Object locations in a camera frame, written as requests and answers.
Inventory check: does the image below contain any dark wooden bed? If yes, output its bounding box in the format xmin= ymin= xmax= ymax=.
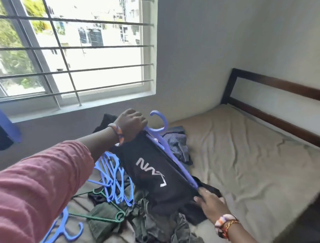
xmin=220 ymin=68 xmax=320 ymax=149

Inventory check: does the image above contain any blue plastic hanger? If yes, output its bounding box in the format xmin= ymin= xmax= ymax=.
xmin=143 ymin=110 xmax=200 ymax=190

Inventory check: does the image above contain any blue striped shirt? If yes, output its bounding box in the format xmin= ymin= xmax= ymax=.
xmin=161 ymin=125 xmax=194 ymax=167

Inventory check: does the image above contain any black NASA t-shirt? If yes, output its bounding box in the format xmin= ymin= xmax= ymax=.
xmin=92 ymin=113 xmax=224 ymax=227

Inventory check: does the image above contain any person's right hand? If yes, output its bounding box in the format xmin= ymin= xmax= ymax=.
xmin=193 ymin=187 xmax=232 ymax=225

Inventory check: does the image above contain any striped white purple bangle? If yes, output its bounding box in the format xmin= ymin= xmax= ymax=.
xmin=214 ymin=213 xmax=237 ymax=236

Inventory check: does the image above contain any white framed window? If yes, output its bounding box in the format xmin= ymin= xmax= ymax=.
xmin=0 ymin=0 xmax=159 ymax=124

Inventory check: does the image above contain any pile of blue hangers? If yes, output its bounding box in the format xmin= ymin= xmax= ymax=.
xmin=40 ymin=151 xmax=137 ymax=243

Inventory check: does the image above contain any person's left hand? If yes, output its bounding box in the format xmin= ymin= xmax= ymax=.
xmin=113 ymin=108 xmax=149 ymax=144

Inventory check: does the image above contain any bed with beige sheet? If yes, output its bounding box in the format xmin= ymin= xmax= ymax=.
xmin=55 ymin=103 xmax=320 ymax=243

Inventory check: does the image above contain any olive green button shirt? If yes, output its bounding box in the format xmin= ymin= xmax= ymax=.
xmin=86 ymin=188 xmax=207 ymax=243

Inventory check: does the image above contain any blue curtain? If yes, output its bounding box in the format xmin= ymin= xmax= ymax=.
xmin=0 ymin=109 xmax=24 ymax=152

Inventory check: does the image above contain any striped orange purple bangle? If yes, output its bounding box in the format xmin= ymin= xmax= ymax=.
xmin=107 ymin=122 xmax=125 ymax=147

